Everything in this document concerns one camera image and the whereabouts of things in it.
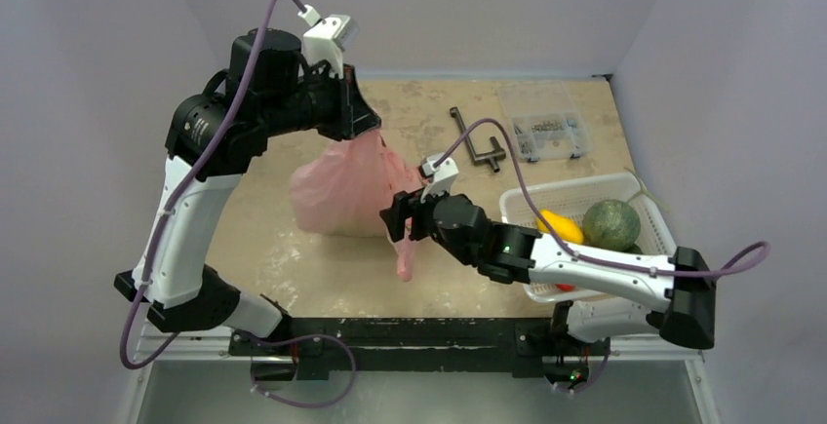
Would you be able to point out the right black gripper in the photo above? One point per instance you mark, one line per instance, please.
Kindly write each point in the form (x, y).
(410, 213)

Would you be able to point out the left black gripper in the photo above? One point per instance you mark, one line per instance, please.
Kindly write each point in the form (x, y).
(353, 115)

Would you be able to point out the pink plastic bag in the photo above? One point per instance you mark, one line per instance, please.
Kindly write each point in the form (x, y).
(343, 191)

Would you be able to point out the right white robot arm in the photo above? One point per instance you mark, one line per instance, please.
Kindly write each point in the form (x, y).
(671, 295)

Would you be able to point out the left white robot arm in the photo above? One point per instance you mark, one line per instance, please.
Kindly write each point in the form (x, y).
(291, 84)

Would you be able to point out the yellow fake mango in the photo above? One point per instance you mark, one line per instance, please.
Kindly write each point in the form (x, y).
(561, 227)

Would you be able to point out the green fake melon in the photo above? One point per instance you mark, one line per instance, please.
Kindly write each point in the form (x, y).
(611, 225)

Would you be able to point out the dark green fake avocado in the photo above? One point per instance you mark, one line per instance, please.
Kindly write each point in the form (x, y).
(634, 249)

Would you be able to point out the clear plastic screw box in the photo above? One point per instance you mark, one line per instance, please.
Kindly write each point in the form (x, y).
(544, 122)

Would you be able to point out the white plastic basket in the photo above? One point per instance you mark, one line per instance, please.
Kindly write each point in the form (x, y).
(571, 199)

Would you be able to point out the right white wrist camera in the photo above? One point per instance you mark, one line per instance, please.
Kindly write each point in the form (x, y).
(439, 177)

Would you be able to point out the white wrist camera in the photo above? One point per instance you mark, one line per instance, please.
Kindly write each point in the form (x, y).
(327, 38)
(439, 177)

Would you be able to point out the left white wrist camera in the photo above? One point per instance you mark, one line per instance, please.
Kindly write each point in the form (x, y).
(327, 38)

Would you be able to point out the black metal base rail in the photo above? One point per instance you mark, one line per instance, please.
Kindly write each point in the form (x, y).
(521, 347)

